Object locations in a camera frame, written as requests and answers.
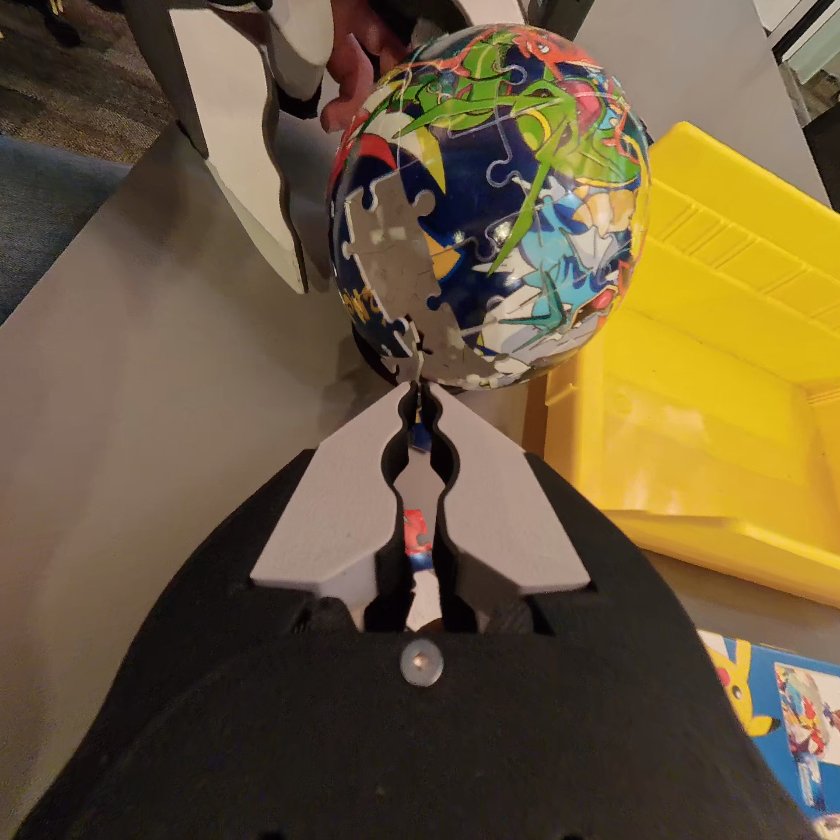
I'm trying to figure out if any person's leg in jeans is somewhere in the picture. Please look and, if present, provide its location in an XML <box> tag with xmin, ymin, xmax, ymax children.
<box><xmin>0</xmin><ymin>134</ymin><xmax>132</xmax><ymax>326</ymax></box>

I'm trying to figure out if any person's left hand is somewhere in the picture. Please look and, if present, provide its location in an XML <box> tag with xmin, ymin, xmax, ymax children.
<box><xmin>319</xmin><ymin>8</ymin><xmax>409</xmax><ymax>133</ymax></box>

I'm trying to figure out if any red jigsaw puzzle piece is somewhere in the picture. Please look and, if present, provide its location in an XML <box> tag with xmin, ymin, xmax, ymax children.
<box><xmin>403</xmin><ymin>508</ymin><xmax>435</xmax><ymax>557</ymax></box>

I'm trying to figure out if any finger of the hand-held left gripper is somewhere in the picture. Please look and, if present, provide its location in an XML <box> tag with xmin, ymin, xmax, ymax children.
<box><xmin>451</xmin><ymin>0</ymin><xmax>530</xmax><ymax>32</ymax></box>
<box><xmin>121</xmin><ymin>0</ymin><xmax>311</xmax><ymax>295</ymax></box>

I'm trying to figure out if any yellow plastic bin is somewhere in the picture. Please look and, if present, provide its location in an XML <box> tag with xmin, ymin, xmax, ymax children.
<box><xmin>543</xmin><ymin>121</ymin><xmax>840</xmax><ymax>608</ymax></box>

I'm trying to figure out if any colourful cartoon puzzle ball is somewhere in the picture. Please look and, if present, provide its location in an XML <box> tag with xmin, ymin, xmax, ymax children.
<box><xmin>327</xmin><ymin>23</ymin><xmax>654</xmax><ymax>393</ymax></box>

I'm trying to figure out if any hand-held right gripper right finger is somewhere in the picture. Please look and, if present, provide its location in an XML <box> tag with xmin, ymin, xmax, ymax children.
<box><xmin>420</xmin><ymin>384</ymin><xmax>593</xmax><ymax>634</ymax></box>

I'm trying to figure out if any blue puzzle box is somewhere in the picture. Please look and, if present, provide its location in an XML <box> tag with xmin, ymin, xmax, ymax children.
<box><xmin>697</xmin><ymin>629</ymin><xmax>840</xmax><ymax>840</ymax></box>

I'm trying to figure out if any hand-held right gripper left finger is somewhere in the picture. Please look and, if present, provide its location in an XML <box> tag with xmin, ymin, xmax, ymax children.
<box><xmin>249</xmin><ymin>382</ymin><xmax>421</xmax><ymax>630</ymax></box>

